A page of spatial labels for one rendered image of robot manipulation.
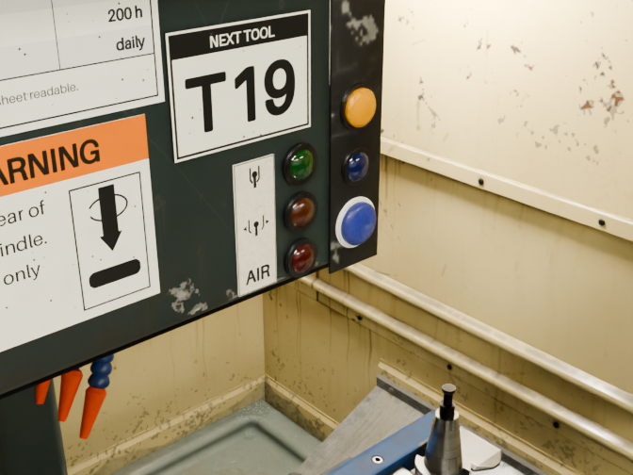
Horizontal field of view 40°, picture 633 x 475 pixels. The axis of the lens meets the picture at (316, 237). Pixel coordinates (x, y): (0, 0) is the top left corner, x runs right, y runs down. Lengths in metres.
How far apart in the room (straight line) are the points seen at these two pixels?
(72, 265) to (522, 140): 1.00
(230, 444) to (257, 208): 1.59
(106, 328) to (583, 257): 0.99
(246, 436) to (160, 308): 1.61
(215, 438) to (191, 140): 1.63
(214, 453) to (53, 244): 1.64
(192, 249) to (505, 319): 1.05
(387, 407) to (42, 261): 1.36
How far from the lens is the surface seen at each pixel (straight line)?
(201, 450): 2.06
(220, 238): 0.52
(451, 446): 1.00
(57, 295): 0.47
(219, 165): 0.50
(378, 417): 1.76
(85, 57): 0.44
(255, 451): 2.07
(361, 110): 0.55
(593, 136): 1.31
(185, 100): 0.47
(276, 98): 0.51
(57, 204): 0.45
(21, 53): 0.43
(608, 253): 1.35
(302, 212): 0.54
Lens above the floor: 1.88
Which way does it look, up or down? 25 degrees down
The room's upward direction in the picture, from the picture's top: straight up
